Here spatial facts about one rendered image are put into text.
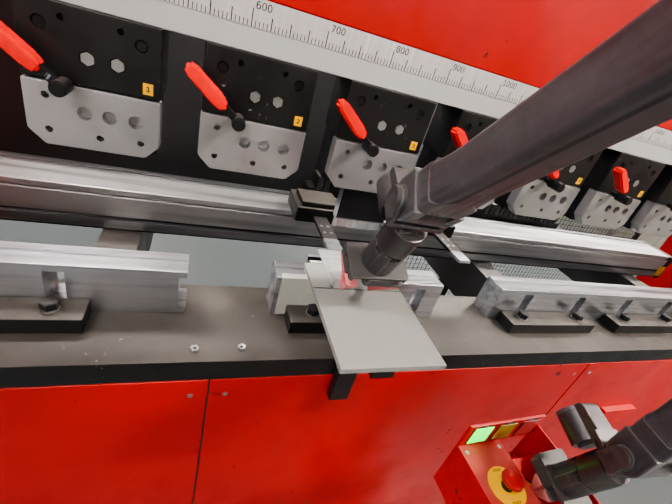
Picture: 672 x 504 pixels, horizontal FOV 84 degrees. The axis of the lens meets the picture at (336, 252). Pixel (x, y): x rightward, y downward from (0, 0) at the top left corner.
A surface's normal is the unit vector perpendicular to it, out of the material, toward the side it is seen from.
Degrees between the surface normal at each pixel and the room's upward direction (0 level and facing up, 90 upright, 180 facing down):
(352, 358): 0
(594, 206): 90
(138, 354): 0
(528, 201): 90
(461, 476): 90
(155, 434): 90
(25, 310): 0
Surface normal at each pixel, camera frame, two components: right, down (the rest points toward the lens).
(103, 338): 0.25, -0.83
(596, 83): -0.96, -0.07
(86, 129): 0.26, 0.55
